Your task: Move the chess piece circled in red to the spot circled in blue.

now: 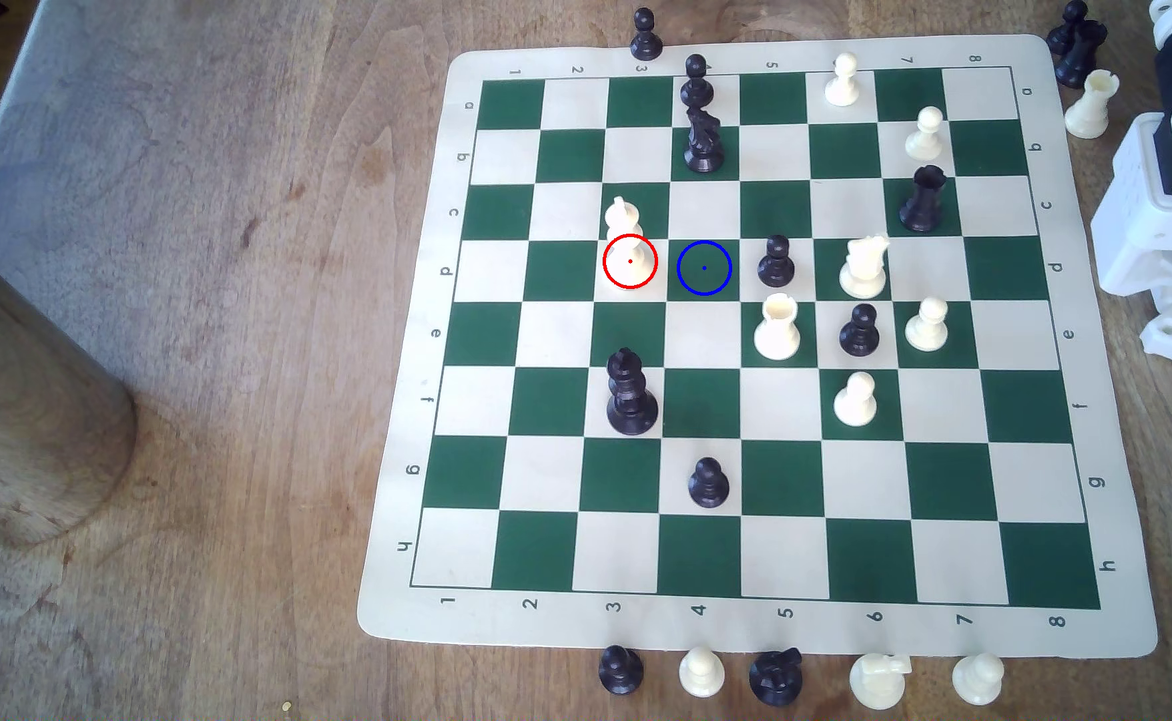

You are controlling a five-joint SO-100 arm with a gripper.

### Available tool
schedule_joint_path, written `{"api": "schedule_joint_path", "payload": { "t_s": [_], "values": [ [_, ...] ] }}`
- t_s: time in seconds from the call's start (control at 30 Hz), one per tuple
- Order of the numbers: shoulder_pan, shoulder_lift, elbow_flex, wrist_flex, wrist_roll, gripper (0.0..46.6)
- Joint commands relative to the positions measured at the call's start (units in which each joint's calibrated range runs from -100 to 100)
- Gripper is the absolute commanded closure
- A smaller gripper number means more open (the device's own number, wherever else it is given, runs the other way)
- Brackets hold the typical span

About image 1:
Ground black bishop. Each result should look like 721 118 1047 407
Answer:
1055 22 1110 89

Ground black king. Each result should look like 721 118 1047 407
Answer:
606 347 660 437

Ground black knight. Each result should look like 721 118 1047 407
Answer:
748 648 804 707
684 105 727 174

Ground black pawn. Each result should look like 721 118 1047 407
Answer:
687 457 731 510
838 303 882 358
629 8 664 61
1047 0 1090 56
757 236 796 288
680 55 715 109
598 645 645 697

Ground white knight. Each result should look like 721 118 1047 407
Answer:
848 653 914 711
838 235 892 300

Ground white bishop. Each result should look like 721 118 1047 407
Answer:
605 196 648 284

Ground green white chess mat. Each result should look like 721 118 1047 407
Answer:
356 35 1160 660

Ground black rook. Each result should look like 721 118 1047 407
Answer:
898 165 948 234

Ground white pawn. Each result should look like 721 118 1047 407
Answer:
904 297 950 352
904 106 946 162
824 52 862 108
678 647 726 699
951 653 1006 706
833 371 880 429

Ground wooden cylinder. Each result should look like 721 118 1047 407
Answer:
0 230 139 547

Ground white rook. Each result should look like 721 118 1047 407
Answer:
752 293 802 362
1063 68 1120 140

